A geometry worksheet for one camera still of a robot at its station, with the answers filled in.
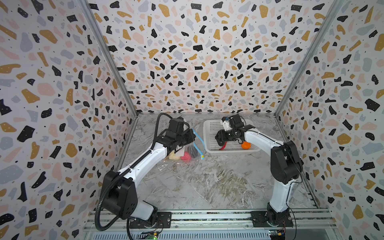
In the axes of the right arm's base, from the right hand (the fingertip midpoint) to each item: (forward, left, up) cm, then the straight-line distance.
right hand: (216, 133), depth 94 cm
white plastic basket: (+11, +3, -8) cm, 14 cm away
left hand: (-8, +12, +11) cm, 18 cm away
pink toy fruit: (-14, +18, -5) cm, 23 cm away
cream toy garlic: (-12, +27, -7) cm, 31 cm away
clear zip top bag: (-13, +12, +1) cm, 18 cm away
